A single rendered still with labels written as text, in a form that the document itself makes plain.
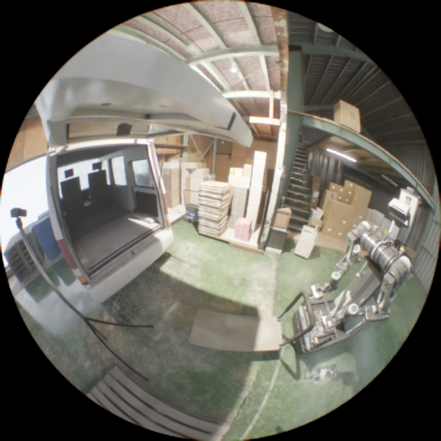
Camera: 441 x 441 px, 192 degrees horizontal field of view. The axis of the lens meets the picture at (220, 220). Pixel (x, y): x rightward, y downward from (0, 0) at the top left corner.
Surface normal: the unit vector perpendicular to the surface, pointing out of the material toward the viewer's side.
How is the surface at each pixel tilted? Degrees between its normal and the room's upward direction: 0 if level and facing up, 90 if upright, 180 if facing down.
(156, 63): 106
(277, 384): 0
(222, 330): 0
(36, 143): 90
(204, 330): 0
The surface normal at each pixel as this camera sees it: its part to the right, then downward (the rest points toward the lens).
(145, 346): 0.07, -0.90
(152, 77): 0.84, 0.49
